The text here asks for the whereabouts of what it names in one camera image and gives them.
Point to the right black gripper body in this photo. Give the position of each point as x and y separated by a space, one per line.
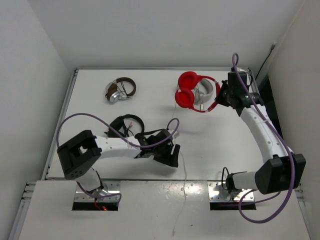
223 96

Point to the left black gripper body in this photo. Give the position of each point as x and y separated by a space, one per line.
163 154

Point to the red headphones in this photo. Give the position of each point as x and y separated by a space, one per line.
184 95

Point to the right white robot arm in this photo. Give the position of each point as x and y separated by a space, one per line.
281 167

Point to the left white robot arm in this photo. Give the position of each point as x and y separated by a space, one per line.
78 155

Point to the white grey headphones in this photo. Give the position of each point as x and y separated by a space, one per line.
203 92

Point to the black headphones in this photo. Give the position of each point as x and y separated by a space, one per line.
123 125

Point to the brown silver headphones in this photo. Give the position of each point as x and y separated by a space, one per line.
115 91

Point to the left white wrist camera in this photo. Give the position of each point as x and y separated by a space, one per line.
174 134

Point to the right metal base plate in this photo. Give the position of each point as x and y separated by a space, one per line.
217 194

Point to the metal base plate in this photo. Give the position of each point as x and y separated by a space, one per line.
110 193
217 194

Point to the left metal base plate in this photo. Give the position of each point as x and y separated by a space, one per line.
110 193

